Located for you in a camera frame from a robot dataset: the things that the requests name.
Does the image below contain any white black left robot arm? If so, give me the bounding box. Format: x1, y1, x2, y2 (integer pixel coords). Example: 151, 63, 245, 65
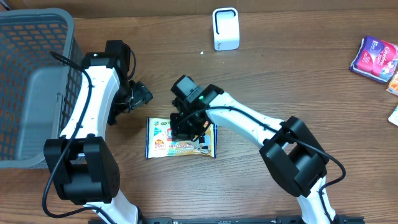
42, 40, 153, 223

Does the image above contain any red purple pantyliner pack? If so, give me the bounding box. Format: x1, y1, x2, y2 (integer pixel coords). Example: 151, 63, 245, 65
349, 35, 397, 83

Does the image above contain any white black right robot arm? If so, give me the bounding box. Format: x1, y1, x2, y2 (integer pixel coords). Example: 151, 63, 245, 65
170, 75, 336, 223

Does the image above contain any yellow snack packet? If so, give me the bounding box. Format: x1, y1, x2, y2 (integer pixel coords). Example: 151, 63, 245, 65
146, 118, 218, 159

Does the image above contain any grey plastic shopping basket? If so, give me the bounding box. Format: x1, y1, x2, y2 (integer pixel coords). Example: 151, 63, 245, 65
1, 8, 83, 169

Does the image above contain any orange packet at edge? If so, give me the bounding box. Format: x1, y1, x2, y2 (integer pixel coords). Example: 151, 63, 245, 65
386, 72, 398, 96

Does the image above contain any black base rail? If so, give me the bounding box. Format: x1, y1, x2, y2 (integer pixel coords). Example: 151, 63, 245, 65
88, 215, 366, 224

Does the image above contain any white barcode scanner stand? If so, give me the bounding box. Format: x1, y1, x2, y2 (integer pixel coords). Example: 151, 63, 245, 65
212, 7, 240, 51

